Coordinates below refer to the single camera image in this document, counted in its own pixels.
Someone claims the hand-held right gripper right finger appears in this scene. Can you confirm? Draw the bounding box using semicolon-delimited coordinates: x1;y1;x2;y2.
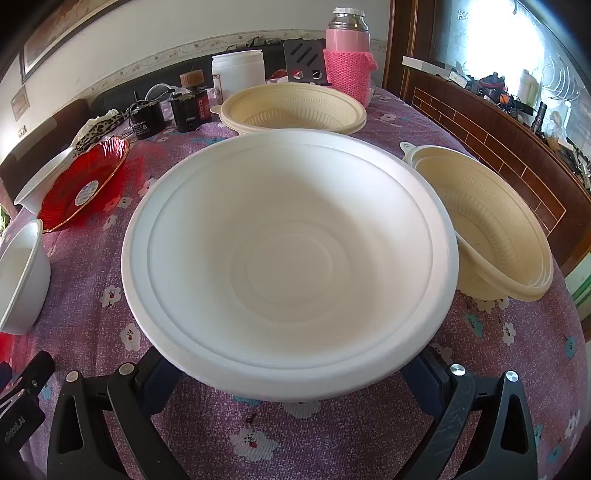
397;344;539;480

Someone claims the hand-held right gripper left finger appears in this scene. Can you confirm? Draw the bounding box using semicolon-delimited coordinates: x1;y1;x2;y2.
46;345;192;480

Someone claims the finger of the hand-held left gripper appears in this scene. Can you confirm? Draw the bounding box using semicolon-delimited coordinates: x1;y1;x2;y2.
0;351;56;409

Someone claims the large white bowl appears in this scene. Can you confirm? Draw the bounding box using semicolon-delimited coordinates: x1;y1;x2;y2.
121;129;460;402

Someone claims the cream plastic bowl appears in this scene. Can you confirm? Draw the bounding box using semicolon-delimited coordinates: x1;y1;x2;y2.
401;141;555;303
211;83;368;136

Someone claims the red glass plate with sticker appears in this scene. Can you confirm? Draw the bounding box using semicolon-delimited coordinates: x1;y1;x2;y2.
36;137;130;233

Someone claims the small white bowl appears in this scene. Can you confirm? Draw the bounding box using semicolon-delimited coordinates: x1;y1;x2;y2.
0;219;51;335
14;148;77;215

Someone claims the green and white box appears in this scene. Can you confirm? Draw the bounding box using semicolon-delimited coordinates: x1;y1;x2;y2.
564;264;591;325

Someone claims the leopard print pouch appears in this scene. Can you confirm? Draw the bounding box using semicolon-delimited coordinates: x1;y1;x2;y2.
74;114;132;152

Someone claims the wooden counter cabinet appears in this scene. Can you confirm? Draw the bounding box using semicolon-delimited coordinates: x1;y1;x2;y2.
383;0;591;278

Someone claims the white cloth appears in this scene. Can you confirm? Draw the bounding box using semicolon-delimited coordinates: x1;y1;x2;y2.
81;108;122;127

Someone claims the dark bottle with cork cap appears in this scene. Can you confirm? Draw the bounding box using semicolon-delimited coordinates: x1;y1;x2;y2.
169;69;213;133

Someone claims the black sofa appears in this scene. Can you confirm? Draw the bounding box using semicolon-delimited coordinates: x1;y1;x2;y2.
90;39;296;118

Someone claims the white plastic jar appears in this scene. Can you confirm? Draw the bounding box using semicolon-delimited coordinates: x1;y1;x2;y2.
211;50;266;106

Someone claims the black slotted spatula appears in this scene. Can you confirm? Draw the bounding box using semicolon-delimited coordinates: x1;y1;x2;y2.
283;38;333;87

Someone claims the pink thermos flask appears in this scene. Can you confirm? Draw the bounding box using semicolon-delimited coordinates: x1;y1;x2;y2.
324;7;371;52

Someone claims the small wall plaque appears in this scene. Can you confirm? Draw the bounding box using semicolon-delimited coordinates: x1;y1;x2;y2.
10;85;28;121

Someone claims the white cable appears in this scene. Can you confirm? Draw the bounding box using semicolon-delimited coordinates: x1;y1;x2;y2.
144;84;186;103

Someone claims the framed wall picture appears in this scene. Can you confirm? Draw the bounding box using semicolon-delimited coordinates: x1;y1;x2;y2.
21;0;127;84

